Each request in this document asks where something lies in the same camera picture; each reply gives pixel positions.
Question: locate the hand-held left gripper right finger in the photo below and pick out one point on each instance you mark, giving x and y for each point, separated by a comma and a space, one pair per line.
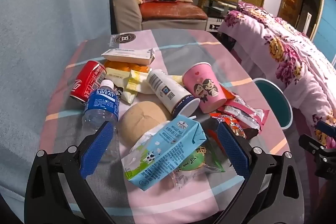
233, 150

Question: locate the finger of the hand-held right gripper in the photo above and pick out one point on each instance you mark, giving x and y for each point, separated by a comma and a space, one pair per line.
326, 126
312, 142

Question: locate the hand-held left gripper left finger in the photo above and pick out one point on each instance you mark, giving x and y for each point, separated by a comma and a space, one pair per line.
97, 150

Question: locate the orange printed snack wrapper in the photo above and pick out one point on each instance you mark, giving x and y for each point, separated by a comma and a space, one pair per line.
231, 123

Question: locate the tan coconut shell bowl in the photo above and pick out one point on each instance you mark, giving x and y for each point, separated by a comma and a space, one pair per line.
141, 119

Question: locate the teal trash bin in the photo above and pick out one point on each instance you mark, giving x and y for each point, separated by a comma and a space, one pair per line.
273, 100

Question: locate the blue milk carton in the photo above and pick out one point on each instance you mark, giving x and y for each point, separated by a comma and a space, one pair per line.
162, 153

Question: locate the red soda can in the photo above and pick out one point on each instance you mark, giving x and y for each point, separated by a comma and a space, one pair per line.
88, 79

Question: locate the yellow white wrapper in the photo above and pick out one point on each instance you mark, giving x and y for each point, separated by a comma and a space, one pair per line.
134, 85

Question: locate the orange and cream snack packet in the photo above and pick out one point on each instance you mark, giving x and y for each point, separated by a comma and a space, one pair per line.
123, 66

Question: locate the long white cardboard box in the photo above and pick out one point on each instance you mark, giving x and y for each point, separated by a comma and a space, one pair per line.
126, 56

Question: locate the green pastry packet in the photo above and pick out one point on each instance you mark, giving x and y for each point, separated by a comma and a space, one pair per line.
194, 161

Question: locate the pink red snack wrapper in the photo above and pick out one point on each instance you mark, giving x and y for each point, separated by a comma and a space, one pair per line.
244, 111

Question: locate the blue label water bottle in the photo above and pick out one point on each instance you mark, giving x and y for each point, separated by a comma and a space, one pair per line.
102, 103

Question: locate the plain orange wrapper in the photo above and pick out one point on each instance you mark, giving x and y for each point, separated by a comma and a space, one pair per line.
228, 94

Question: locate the pink cartoon paper cup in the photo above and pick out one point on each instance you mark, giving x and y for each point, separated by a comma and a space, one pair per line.
204, 87

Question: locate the white drink bottle dark cap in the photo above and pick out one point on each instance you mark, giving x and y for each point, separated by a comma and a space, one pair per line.
168, 90

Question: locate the pink floral blanket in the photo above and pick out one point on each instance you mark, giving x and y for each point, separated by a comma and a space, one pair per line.
275, 43

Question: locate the pink plaid tablecloth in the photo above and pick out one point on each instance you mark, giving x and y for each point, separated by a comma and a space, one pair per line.
183, 50

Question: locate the paper with round black emblem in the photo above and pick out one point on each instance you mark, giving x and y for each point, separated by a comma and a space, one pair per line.
126, 39

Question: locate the blue grey curtain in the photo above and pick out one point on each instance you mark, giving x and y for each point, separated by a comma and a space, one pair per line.
52, 16

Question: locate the black glass media cabinet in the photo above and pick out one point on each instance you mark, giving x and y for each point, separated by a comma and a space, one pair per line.
218, 6

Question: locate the beige and brown armchair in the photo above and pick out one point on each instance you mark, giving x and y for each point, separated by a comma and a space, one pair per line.
162, 10

